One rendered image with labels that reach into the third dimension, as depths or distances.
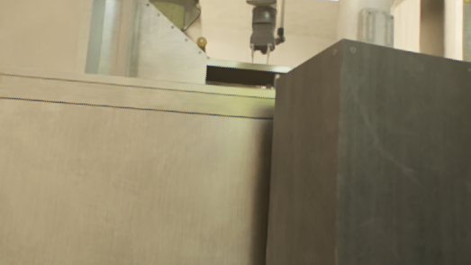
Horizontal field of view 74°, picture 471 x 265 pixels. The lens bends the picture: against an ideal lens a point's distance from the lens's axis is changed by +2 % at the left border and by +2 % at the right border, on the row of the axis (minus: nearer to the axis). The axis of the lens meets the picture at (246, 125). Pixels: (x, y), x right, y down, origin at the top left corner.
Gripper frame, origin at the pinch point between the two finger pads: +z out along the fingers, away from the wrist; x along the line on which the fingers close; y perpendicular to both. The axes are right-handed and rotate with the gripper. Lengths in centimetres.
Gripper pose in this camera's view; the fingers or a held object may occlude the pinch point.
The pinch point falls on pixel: (259, 66)
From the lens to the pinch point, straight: 92.8
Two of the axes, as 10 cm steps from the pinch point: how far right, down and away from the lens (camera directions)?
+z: -0.6, 9.9, -1.1
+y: 2.1, 1.2, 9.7
